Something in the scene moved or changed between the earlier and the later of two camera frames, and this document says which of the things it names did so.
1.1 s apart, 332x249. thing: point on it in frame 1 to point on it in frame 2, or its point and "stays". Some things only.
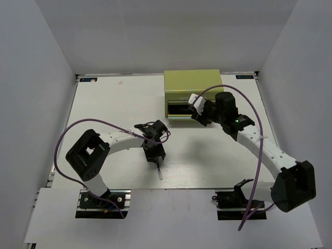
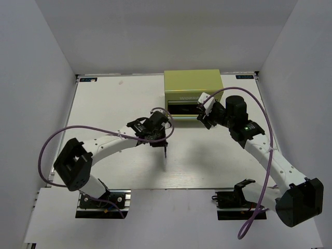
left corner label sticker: (90, 79) stays
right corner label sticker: (244, 77) stays
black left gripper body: (155, 151) to (158, 135)
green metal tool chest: (180, 85) stays
